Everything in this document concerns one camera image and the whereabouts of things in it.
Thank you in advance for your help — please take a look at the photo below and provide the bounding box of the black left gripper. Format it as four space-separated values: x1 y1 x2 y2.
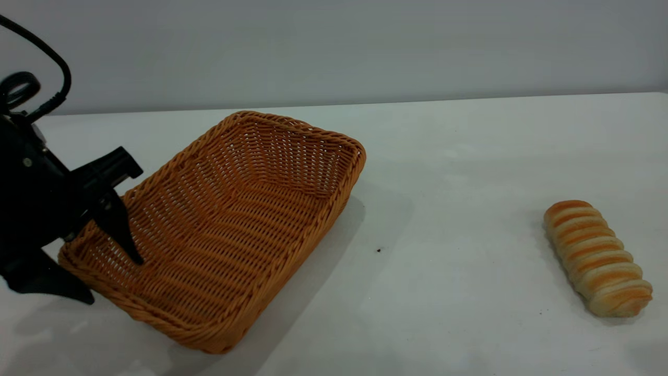
0 112 145 306

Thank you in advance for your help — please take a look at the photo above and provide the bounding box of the orange woven wicker basket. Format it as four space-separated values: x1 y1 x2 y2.
57 110 367 355

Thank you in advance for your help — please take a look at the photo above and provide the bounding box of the striped orange white bread roll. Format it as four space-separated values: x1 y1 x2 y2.
543 200 653 318

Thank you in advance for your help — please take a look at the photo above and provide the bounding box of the black cable loop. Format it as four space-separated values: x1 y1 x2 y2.
0 72 41 111

